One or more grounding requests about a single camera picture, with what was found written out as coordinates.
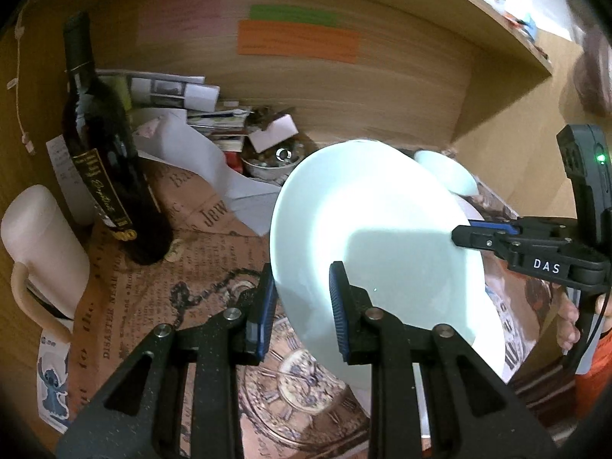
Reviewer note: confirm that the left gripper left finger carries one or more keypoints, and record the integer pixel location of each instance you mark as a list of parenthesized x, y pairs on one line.
[(137, 413)]

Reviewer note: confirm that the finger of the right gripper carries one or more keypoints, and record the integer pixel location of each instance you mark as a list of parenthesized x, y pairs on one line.
[(529, 228), (501, 239)]

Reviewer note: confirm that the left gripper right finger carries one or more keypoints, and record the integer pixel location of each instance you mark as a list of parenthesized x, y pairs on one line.
[(432, 395)]

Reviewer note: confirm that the small mint green bowl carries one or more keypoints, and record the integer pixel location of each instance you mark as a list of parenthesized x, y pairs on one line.
[(452, 174)]

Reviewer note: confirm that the mint green plate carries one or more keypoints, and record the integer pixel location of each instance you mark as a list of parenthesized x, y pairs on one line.
[(389, 221)]

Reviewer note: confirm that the large white plate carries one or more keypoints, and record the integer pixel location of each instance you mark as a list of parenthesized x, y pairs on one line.
[(416, 278)]

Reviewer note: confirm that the person's right hand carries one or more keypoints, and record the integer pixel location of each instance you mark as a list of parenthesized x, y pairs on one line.
[(567, 315)]

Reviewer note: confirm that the Stitch cartoon sticker card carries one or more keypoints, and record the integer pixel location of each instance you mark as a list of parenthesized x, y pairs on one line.
[(51, 382)]

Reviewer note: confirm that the vintage newspaper print mat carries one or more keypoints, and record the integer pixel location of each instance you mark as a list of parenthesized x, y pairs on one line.
[(213, 259)]

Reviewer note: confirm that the white receipt paper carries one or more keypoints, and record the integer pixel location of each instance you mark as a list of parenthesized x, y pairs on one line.
[(70, 182)]

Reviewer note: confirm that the small bowl of coins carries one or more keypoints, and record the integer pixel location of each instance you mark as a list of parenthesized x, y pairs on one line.
[(274, 164)]

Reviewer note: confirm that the small white box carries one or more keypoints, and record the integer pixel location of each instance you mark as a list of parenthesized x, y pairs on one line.
[(276, 132)]

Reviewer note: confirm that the white crumpled paper sheet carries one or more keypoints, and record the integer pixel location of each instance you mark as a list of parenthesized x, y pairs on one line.
[(170, 140)]

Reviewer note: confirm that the dark wine bottle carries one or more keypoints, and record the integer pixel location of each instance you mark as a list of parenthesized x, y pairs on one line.
[(100, 143)]

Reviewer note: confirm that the stack of papers and magazines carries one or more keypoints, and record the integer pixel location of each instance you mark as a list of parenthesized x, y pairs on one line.
[(156, 96)]

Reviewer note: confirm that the green sticky note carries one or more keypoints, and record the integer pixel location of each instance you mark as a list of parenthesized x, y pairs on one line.
[(293, 14)]

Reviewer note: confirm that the orange sticky note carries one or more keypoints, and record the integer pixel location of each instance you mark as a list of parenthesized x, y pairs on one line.
[(288, 39)]

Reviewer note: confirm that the pink sticky note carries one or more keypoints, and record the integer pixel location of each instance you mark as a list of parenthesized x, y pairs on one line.
[(176, 20)]

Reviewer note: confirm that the cream mug with handle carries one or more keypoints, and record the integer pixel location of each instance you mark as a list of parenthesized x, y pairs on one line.
[(46, 254)]

